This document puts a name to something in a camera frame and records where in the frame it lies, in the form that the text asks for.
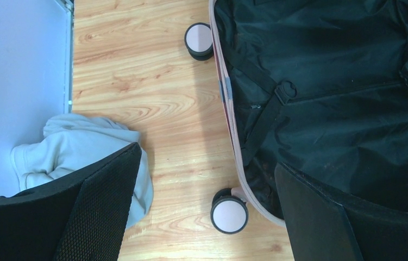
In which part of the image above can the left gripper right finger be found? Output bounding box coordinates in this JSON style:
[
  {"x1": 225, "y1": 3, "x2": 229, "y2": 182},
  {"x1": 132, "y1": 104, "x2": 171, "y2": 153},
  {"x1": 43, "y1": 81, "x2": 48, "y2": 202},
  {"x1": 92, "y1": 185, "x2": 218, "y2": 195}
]
[{"x1": 274, "y1": 163, "x2": 408, "y2": 260}]

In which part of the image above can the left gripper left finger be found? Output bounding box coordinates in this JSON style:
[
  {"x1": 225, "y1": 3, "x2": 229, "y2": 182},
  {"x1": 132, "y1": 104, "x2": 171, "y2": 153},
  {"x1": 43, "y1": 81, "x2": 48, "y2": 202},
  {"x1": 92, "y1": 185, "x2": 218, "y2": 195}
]
[{"x1": 0, "y1": 142, "x2": 142, "y2": 260}]

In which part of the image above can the grey cloth garment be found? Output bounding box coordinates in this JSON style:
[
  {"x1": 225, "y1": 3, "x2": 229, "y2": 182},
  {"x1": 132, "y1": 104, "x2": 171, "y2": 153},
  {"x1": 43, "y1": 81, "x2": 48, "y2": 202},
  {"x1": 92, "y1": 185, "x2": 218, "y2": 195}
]
[{"x1": 10, "y1": 113, "x2": 154, "y2": 231}]

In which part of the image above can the pink open suitcase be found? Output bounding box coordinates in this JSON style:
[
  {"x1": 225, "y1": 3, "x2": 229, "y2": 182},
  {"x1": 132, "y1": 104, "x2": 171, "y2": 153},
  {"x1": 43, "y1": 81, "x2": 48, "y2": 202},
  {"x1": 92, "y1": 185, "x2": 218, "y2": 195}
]
[{"x1": 184, "y1": 1, "x2": 408, "y2": 233}]

